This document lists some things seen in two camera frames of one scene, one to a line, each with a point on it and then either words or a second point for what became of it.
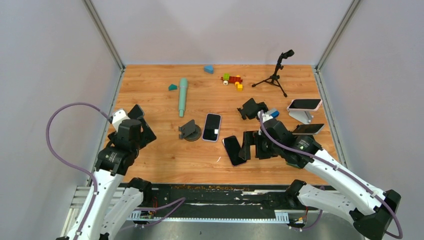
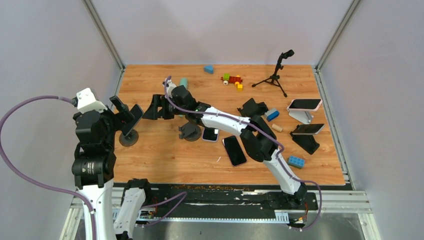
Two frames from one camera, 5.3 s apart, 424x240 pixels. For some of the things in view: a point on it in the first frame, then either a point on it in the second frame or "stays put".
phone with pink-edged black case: [232, 148] stays put
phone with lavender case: [211, 129] stays put
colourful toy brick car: [236, 80] stays put
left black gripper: [143, 140] -> [124, 111]
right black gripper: [250, 138] -> [159, 100]
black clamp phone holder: [250, 109] stays put
